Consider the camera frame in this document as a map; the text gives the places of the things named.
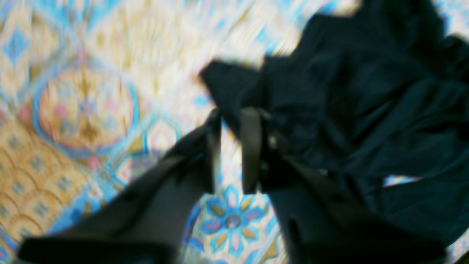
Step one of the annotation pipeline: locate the patterned tablecloth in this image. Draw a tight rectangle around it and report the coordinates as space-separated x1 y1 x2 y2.
0 0 469 264

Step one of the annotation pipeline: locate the black t-shirt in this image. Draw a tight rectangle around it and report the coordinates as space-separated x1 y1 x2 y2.
200 0 469 246

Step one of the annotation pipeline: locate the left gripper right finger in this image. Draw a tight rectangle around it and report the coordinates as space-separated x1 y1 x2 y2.
240 107 446 264

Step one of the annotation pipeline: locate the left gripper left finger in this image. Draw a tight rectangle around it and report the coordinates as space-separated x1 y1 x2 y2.
18 109 221 264

